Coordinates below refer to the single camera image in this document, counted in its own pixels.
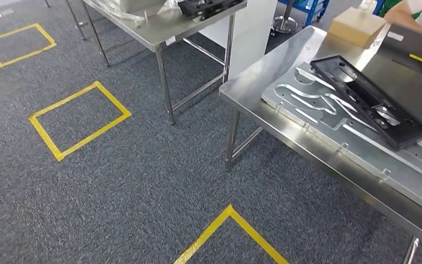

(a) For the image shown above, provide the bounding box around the yellow floor tape square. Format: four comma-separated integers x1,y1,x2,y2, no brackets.
28,80,132,162
0,23,57,69
173,203,291,264

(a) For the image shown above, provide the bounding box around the grey stamped metal plate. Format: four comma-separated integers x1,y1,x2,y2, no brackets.
261,62,422,221

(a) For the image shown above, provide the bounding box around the black plastic frame part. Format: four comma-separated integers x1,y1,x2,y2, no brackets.
177,0,247,21
310,54,422,151

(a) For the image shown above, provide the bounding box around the dark grey laptop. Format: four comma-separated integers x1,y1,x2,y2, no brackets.
375,22,422,79

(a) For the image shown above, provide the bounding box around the clear plastic wrap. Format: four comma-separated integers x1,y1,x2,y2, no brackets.
96,0,182,21

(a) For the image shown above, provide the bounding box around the blue wheeled cart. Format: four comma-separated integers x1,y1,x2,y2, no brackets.
278,0,331,28

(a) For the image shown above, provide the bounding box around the white cabinet block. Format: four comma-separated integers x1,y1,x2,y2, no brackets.
198,0,279,81

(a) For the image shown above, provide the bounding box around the brown cardboard box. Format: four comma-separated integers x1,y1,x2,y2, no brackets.
328,7,387,49

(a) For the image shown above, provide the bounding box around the stainless steel workbench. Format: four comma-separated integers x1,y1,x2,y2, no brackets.
219,25,422,264

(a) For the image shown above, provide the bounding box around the chrome base stanchion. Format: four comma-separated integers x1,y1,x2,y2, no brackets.
271,0,300,35

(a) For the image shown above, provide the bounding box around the stainless steel side table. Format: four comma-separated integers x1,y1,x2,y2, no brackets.
81,0,249,125

